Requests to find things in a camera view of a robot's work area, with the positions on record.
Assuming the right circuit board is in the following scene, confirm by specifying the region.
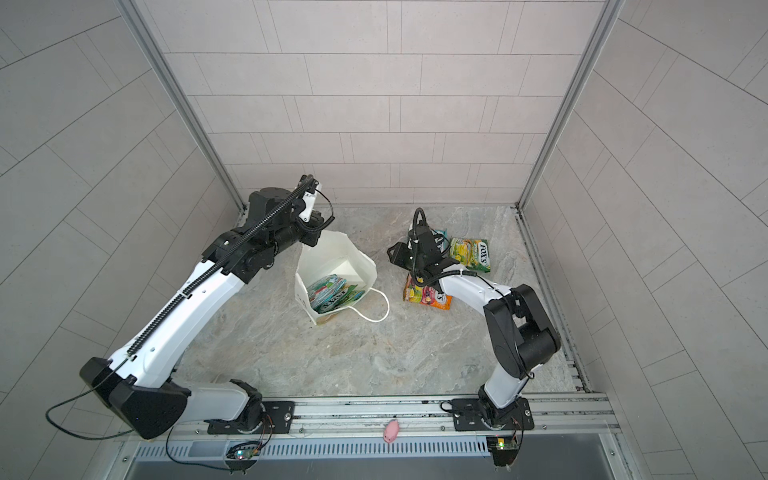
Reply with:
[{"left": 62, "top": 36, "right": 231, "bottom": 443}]
[{"left": 486, "top": 436, "right": 520, "bottom": 468}]

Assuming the white paper bag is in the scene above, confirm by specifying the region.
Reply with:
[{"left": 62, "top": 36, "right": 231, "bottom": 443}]
[{"left": 294, "top": 231, "right": 391, "bottom": 325}]

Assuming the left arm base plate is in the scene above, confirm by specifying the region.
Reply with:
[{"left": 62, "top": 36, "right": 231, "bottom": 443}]
[{"left": 207, "top": 401, "right": 296, "bottom": 435}]

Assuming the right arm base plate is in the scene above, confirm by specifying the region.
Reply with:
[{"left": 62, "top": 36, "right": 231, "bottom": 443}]
[{"left": 441, "top": 397, "right": 535, "bottom": 432}]

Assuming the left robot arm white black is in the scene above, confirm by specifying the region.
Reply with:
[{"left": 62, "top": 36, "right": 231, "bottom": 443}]
[{"left": 80, "top": 176, "right": 331, "bottom": 440}]

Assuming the orange candy bag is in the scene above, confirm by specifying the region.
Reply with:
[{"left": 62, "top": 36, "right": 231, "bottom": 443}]
[{"left": 403, "top": 274, "right": 452, "bottom": 311}]

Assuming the yellow green candy bag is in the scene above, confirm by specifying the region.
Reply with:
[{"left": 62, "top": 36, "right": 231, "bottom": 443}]
[{"left": 449, "top": 238, "right": 491, "bottom": 273}]

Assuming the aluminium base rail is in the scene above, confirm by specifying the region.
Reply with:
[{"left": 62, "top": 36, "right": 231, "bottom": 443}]
[{"left": 116, "top": 393, "right": 620, "bottom": 468}]

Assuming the teal mint candy bag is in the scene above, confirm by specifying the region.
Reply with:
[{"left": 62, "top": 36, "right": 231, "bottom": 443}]
[{"left": 432, "top": 229, "right": 451, "bottom": 255}]

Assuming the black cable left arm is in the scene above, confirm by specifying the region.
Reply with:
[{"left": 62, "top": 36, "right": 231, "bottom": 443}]
[{"left": 45, "top": 389, "right": 241, "bottom": 472}]

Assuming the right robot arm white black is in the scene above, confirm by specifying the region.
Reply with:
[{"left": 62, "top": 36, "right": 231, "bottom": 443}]
[{"left": 387, "top": 217, "right": 561, "bottom": 431}]

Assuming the pink eraser on rail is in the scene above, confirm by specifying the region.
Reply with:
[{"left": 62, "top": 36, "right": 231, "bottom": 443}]
[{"left": 383, "top": 419, "right": 400, "bottom": 444}]

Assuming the left circuit board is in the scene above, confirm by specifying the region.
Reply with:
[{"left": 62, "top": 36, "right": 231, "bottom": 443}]
[{"left": 224, "top": 441, "right": 264, "bottom": 475}]

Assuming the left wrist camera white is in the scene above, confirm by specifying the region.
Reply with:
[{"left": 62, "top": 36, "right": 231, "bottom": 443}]
[{"left": 296, "top": 180, "right": 320, "bottom": 223}]

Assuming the circuit board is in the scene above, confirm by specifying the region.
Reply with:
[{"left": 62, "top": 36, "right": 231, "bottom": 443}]
[
  {"left": 224, "top": 441, "right": 264, "bottom": 475},
  {"left": 486, "top": 436, "right": 520, "bottom": 468}
]

